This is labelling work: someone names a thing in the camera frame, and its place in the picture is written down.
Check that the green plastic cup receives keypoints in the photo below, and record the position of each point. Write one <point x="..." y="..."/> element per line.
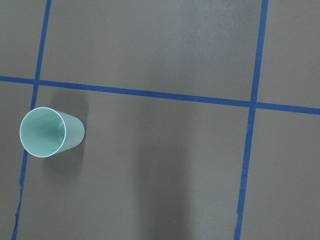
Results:
<point x="45" y="132"/>

